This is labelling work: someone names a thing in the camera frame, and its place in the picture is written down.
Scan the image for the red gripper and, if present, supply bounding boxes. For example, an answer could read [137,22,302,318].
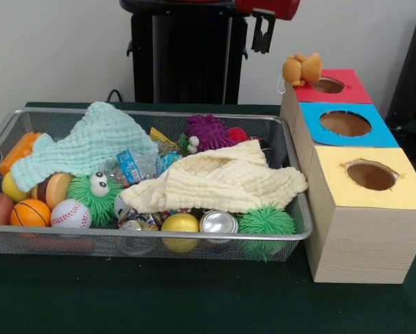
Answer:
[234,0,301,55]

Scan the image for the small brown bear toy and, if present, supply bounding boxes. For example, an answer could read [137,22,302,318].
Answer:
[282,53,323,88]

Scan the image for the mint green cloth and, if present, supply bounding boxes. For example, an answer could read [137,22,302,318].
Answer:
[10,102,160,193]

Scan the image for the wooden box three holes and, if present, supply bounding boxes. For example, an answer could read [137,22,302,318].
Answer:
[280,66,416,285]

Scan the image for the purple spiky toy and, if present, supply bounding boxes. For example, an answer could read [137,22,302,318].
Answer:
[184,114,231,152]

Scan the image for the pale yellow cloth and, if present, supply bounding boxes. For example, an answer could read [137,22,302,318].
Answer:
[120,140,310,214]

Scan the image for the black chair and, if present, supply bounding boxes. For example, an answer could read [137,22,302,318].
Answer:
[385,7,416,136]

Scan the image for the clear plastic bottle blue label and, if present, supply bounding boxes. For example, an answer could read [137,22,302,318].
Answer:
[109,148,160,186]

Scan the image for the plain green spiky ball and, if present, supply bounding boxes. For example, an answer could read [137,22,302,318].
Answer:
[237,203,296,262]

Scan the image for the small silver can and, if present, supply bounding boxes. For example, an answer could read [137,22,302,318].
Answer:
[200,210,239,244]

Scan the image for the yellow ball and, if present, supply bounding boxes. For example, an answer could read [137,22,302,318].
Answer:
[161,213,200,253]

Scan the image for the green spiky ball with eyes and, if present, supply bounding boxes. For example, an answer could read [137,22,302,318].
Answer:
[67,172,124,227]

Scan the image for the white baseball toy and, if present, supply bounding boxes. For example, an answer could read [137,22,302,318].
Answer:
[50,199,93,230]

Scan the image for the orange basketball toy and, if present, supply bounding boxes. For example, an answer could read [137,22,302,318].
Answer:
[10,199,51,228]

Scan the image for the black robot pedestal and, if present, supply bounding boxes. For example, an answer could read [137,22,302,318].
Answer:
[120,0,266,105]

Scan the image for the shallow wire mesh bin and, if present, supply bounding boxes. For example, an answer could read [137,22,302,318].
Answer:
[0,106,314,263]

